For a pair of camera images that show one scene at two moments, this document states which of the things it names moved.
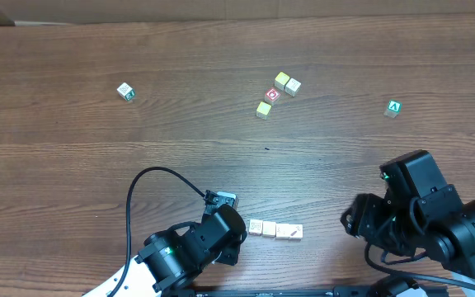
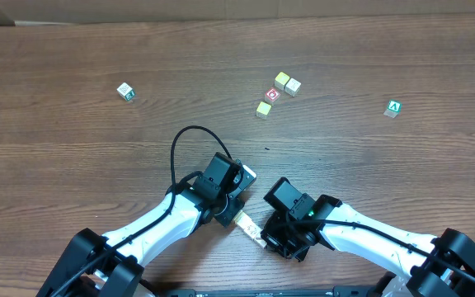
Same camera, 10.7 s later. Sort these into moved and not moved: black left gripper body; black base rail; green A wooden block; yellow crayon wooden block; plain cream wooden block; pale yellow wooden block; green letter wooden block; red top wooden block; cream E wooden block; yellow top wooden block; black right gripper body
Moved: black left gripper body; black right gripper body; cream E wooden block; yellow crayon wooden block
Not moved: green A wooden block; pale yellow wooden block; green letter wooden block; black base rail; yellow top wooden block; plain cream wooden block; red top wooden block
